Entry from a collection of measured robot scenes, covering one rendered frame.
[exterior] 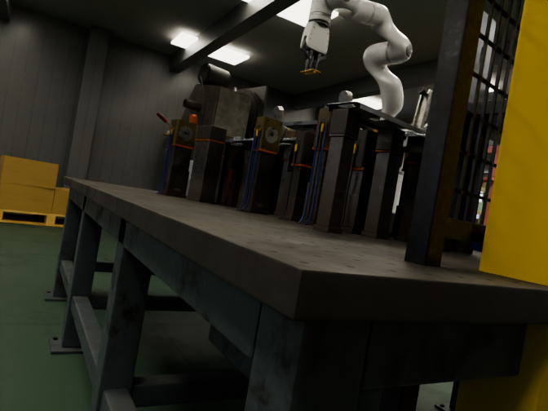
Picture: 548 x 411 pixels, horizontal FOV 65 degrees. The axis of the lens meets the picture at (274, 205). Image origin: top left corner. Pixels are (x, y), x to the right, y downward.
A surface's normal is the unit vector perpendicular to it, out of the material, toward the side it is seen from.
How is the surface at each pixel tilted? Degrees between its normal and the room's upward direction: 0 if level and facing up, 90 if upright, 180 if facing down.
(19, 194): 90
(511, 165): 90
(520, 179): 90
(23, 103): 90
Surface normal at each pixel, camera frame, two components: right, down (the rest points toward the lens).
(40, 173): 0.62, 0.11
